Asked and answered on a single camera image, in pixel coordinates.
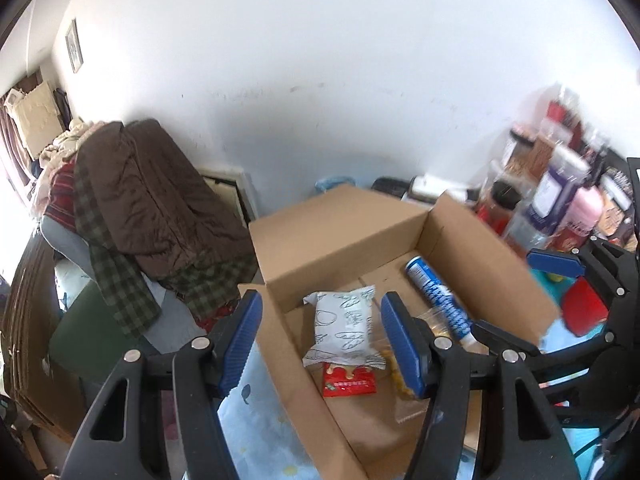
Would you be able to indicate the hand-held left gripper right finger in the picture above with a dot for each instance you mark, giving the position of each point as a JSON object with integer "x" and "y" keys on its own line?
{"x": 400, "y": 345}

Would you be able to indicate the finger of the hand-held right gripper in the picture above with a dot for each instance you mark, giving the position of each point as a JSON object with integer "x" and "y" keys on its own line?
{"x": 500, "y": 335}
{"x": 555, "y": 262}

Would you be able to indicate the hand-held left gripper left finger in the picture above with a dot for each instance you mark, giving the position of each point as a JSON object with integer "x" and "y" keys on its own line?
{"x": 240, "y": 345}

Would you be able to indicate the clear packet of yellow snacks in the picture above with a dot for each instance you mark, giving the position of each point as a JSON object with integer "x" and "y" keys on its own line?
{"x": 437, "y": 327}

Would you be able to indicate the white line-drawing snack packet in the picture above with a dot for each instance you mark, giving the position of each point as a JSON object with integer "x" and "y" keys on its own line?
{"x": 345, "y": 320}

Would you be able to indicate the blue white tube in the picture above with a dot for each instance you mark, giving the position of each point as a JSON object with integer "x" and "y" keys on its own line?
{"x": 435, "y": 295}

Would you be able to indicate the long red sausage packet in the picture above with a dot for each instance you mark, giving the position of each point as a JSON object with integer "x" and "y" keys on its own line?
{"x": 350, "y": 384}

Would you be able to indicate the cardboard box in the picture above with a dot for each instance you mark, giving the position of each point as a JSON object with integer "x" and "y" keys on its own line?
{"x": 350, "y": 230}

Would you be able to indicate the teal table mat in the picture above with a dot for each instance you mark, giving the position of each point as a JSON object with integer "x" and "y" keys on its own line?
{"x": 542, "y": 280}

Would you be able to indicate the red canister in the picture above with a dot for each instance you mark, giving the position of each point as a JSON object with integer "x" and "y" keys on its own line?
{"x": 585, "y": 305}

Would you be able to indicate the pink bottle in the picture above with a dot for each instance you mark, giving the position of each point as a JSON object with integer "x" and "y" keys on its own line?
{"x": 585, "y": 210}

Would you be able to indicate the clear jar with purple label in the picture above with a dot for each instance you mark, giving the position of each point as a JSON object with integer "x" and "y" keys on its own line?
{"x": 555, "y": 190}

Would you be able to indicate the jar of red-brown powder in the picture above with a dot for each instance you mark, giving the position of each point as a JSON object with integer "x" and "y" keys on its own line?
{"x": 495, "y": 202}

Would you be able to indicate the black standing pouch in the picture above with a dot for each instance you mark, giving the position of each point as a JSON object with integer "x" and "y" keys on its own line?
{"x": 615, "y": 185}

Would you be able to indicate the clear jar with brown contents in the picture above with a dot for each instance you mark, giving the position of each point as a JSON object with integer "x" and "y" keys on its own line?
{"x": 530, "y": 155}

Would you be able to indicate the green plaid garment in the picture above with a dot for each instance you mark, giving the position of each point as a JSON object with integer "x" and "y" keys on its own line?
{"x": 115, "y": 280}

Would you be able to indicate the tall jar dark red label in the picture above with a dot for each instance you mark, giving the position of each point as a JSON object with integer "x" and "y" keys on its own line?
{"x": 562, "y": 115}

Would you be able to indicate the dark green seat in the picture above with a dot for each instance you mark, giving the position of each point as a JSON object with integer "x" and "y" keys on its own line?
{"x": 85, "y": 340}

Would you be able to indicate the blue plastic bag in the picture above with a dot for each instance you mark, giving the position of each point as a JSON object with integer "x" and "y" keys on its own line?
{"x": 335, "y": 184}

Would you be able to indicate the brown jacket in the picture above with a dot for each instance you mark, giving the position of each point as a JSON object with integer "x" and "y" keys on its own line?
{"x": 150, "y": 195}

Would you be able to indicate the grey chair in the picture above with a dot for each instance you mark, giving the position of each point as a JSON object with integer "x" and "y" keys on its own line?
{"x": 60, "y": 245}

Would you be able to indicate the red striped garment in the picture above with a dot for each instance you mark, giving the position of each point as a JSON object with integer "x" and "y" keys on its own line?
{"x": 62, "y": 195}

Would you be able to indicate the cream clothes pile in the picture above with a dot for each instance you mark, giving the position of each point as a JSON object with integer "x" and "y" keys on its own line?
{"x": 67, "y": 140}

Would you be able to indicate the cream quilted cover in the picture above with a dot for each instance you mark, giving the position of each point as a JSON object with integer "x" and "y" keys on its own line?
{"x": 35, "y": 115}

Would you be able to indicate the wall picture frame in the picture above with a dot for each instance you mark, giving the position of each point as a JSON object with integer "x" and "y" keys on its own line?
{"x": 74, "y": 46}

